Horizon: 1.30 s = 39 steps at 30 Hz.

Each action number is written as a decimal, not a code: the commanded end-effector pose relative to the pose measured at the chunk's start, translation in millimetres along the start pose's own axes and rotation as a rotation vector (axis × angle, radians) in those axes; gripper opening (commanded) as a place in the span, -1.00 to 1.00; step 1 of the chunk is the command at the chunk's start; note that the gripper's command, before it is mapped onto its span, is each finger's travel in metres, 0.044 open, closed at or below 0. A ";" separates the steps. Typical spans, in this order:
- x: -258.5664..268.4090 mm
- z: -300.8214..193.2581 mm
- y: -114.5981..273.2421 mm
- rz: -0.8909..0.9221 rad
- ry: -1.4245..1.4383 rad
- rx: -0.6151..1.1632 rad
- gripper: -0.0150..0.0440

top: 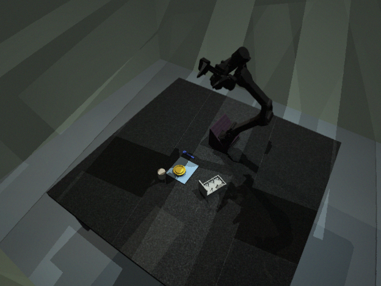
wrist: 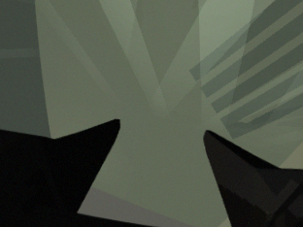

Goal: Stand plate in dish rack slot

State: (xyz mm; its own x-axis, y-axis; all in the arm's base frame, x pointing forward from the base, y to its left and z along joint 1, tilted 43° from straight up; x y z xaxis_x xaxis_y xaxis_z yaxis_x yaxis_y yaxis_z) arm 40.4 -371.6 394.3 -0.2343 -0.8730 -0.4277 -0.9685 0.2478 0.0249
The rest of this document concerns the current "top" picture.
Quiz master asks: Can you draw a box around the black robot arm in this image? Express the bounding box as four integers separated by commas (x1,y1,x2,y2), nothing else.
218,46,274,144

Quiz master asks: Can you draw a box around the yellow plate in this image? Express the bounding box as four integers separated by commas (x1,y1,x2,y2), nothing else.
173,165,186,175

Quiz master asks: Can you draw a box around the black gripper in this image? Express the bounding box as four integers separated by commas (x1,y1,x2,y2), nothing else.
197,57,237,90

